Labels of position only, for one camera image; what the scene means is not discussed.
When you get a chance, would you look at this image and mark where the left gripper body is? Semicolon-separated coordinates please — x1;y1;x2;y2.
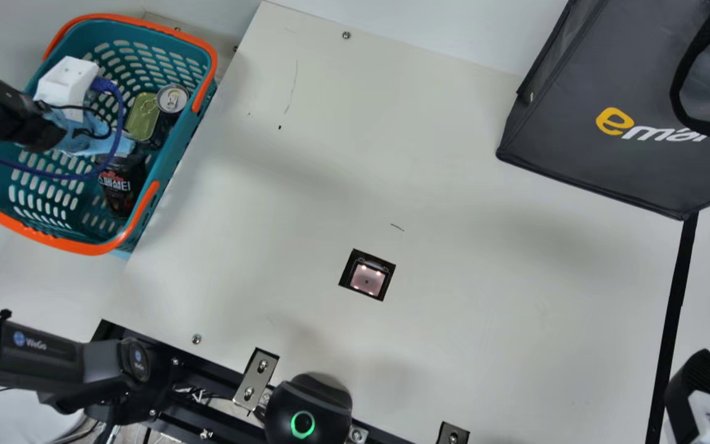
52;110;137;158

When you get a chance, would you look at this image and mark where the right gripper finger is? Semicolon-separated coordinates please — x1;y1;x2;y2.
663;349;710;444

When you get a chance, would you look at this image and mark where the dark coffee bottle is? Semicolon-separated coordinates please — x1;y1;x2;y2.
95;153;150;218

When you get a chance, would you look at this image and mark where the teal shopping basket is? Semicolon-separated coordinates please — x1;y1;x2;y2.
0;14;219;258

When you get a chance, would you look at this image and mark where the rectangular tin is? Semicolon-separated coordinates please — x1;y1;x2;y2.
124;92;160;142

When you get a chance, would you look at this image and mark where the black strip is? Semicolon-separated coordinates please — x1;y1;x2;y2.
645;212;700;444

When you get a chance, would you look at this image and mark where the can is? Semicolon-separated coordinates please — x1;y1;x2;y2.
145;84;190;149

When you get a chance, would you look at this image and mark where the small square scanner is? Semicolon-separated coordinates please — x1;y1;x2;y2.
338;248;397;302

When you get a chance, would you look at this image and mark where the black device with green light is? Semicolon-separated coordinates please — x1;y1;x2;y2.
264;372;354;442

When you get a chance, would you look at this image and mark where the blue cable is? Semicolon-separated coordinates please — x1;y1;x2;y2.
0;77;126;182

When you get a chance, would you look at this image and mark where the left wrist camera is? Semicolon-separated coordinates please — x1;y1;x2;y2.
33;56;100;123

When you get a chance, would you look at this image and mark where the dark grey bag with straps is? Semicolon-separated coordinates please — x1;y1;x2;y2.
496;0;710;221

